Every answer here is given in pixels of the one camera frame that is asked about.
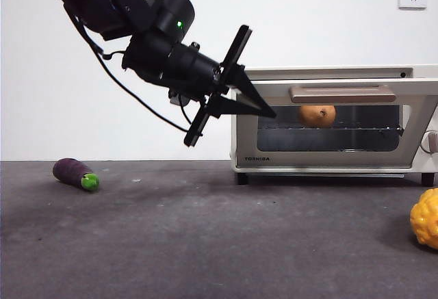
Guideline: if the brown potato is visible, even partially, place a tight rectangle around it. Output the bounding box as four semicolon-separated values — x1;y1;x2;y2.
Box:
298;104;337;128

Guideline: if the glass oven door with handle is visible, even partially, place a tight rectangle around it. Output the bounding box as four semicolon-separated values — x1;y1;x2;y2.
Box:
235;77;438;170

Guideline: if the cream Toshiba toaster oven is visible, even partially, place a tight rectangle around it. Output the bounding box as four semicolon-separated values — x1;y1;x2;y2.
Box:
231;66;438;186

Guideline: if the beige oven knob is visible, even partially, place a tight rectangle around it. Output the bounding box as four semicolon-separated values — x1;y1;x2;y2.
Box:
421;131;438;153

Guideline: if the purple eggplant with green stem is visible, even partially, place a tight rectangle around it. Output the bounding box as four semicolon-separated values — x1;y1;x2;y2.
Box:
52;157;101;192

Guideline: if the bumpy yellow pumpkin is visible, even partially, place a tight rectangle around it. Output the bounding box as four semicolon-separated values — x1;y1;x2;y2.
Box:
409;187;438;249

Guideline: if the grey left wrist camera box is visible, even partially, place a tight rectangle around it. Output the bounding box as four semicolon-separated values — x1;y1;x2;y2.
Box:
168;88;192;107

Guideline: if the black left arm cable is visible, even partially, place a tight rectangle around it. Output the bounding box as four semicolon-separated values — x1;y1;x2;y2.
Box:
63;3;194;133

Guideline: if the metal wire oven rack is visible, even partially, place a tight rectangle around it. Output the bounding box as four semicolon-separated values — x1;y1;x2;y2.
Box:
258;124;405;133

